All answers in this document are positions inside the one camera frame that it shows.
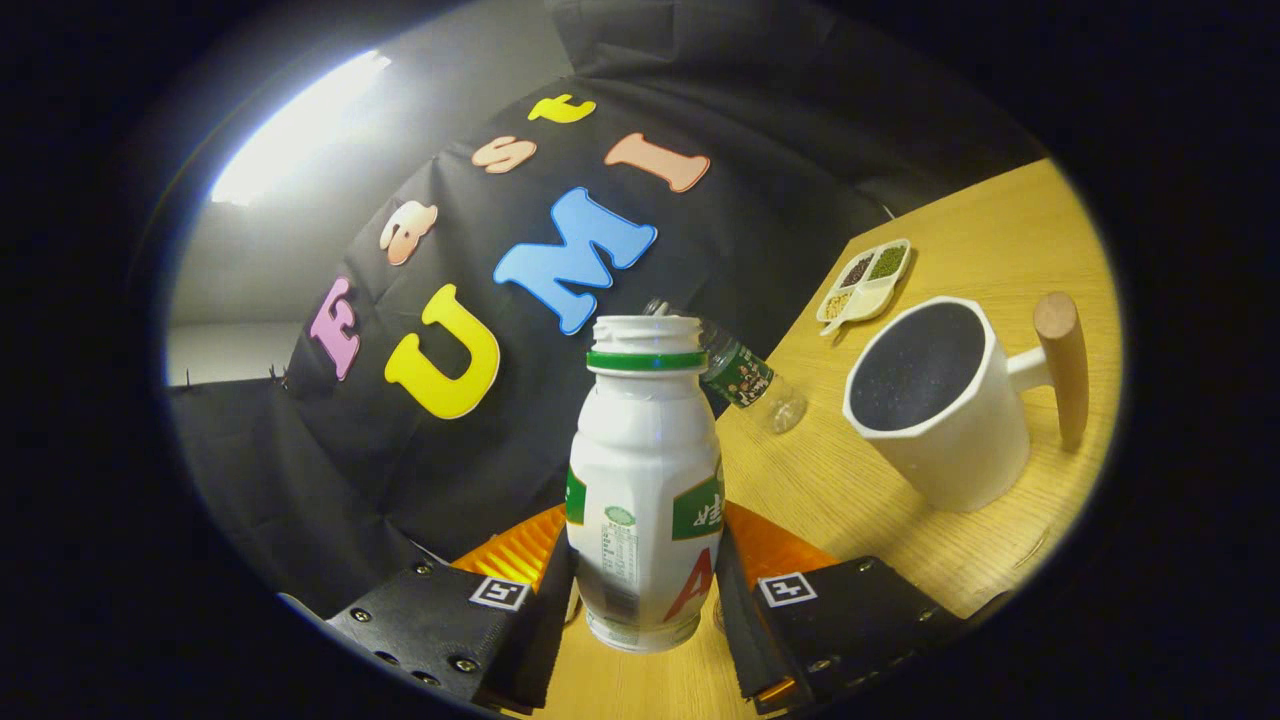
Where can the white juice bottle green label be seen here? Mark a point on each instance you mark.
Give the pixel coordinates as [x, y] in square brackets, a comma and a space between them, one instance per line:
[640, 450]

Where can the clear water bottle green label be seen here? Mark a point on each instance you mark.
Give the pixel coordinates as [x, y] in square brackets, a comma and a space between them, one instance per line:
[745, 375]

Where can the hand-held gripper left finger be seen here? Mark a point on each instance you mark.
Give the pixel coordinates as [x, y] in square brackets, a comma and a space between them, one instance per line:
[530, 640]

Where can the black backdrop cloth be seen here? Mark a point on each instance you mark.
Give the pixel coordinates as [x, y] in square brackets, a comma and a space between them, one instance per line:
[480, 470]

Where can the white divided tray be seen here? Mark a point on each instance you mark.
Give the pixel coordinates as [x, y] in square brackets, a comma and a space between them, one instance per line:
[872, 298]

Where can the pile of green beans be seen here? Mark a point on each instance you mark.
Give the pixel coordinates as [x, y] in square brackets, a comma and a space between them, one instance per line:
[887, 263]

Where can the pile of yellow beans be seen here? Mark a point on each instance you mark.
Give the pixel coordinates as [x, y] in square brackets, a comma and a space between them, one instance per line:
[837, 305]

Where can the ceiling light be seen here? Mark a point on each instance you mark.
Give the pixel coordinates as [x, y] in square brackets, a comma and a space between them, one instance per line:
[290, 130]

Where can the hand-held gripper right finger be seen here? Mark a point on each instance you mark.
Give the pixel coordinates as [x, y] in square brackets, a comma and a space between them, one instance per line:
[738, 630]

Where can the pile of dark beans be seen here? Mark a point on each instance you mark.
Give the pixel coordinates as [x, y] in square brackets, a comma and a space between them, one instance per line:
[856, 271]

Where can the wooden table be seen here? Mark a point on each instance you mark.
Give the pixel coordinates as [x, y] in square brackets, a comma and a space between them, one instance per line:
[850, 500]

